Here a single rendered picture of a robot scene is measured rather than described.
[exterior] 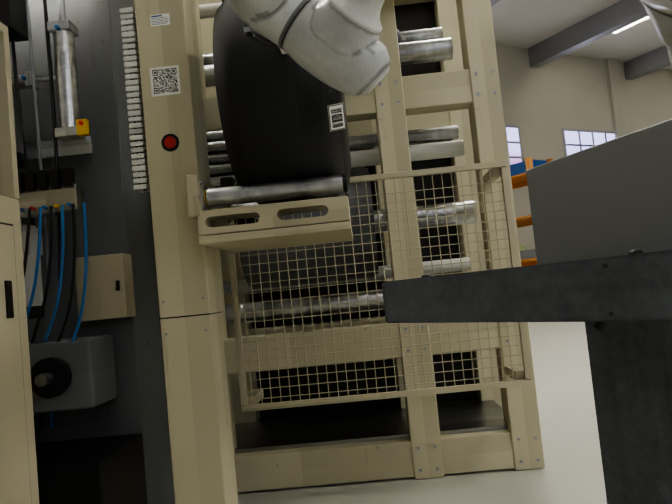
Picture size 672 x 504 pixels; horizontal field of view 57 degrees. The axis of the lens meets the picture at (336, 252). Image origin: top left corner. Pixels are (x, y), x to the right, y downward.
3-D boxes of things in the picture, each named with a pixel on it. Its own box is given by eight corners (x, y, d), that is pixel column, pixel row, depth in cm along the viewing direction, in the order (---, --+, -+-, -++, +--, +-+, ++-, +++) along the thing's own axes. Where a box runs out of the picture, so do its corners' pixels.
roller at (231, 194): (205, 193, 153) (206, 210, 152) (200, 186, 149) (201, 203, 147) (346, 178, 152) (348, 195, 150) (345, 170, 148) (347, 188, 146)
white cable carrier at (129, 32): (133, 189, 158) (119, 8, 161) (140, 192, 163) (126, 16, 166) (150, 188, 158) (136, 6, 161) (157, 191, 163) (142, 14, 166)
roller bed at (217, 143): (192, 223, 195) (184, 130, 197) (204, 228, 210) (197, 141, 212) (254, 217, 195) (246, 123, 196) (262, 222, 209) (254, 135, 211)
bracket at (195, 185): (188, 216, 144) (184, 175, 145) (225, 232, 184) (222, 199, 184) (202, 215, 144) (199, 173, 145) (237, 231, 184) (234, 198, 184)
